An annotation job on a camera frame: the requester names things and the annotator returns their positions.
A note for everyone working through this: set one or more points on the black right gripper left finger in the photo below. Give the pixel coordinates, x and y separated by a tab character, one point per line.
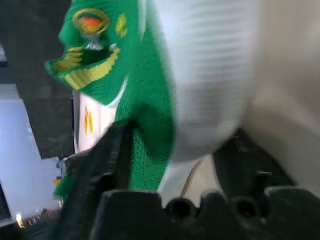
100	162

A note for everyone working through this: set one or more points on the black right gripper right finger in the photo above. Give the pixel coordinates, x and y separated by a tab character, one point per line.
245	165

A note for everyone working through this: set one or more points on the green and white plush toy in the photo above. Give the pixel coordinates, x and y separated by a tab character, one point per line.
150	87

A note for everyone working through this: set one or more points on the white tag yellow print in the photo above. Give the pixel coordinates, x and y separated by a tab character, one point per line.
90	120

